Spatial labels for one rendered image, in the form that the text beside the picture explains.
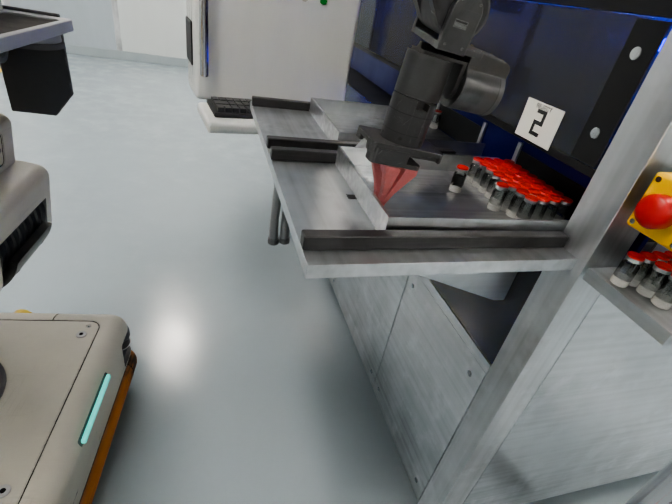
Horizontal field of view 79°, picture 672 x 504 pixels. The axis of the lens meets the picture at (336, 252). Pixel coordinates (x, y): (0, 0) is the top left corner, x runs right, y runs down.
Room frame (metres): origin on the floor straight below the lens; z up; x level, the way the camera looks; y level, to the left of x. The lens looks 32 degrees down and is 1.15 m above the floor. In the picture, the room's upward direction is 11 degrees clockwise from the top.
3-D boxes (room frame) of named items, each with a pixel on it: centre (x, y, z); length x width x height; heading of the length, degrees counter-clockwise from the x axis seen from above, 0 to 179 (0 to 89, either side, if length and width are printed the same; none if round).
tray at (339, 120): (0.98, -0.07, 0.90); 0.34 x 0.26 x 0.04; 111
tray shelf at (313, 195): (0.80, -0.07, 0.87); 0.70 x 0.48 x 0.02; 21
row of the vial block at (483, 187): (0.68, -0.25, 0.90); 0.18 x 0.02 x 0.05; 20
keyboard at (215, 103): (1.25, 0.25, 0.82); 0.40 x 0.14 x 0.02; 119
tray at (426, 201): (0.65, -0.17, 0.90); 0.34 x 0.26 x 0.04; 110
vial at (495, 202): (0.64, -0.24, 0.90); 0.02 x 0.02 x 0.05
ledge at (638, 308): (0.47, -0.44, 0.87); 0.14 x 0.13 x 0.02; 111
